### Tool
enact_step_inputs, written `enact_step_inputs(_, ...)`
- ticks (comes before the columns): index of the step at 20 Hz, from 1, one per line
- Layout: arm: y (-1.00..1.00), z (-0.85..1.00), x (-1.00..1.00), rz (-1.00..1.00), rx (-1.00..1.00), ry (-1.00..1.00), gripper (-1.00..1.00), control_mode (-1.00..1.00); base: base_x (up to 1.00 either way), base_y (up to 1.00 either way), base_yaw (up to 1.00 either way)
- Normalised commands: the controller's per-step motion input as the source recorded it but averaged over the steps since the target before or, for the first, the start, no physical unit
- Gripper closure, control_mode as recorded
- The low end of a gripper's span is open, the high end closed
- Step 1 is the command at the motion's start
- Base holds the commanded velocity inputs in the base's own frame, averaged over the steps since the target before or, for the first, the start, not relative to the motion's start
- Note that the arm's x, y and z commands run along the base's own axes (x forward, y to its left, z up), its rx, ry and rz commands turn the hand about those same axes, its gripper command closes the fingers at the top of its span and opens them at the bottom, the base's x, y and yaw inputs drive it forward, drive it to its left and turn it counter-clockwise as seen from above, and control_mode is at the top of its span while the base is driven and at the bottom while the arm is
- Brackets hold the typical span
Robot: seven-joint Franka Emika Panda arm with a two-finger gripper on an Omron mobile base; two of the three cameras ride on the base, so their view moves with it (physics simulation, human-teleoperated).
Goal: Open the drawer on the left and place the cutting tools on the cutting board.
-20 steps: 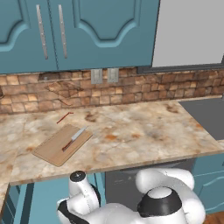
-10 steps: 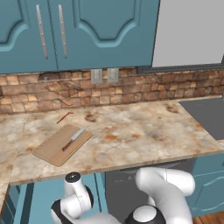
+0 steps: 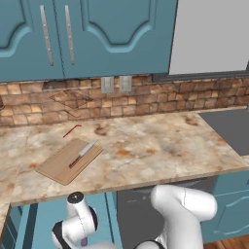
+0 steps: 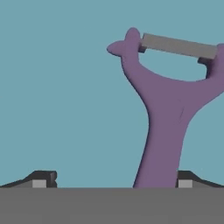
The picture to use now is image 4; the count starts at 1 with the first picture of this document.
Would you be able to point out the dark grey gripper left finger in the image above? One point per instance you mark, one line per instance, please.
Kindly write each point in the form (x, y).
(43, 178)

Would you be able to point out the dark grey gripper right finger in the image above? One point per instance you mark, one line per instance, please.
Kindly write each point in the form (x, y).
(186, 178)

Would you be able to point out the purple peeler with grey blade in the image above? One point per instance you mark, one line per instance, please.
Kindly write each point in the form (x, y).
(166, 116)

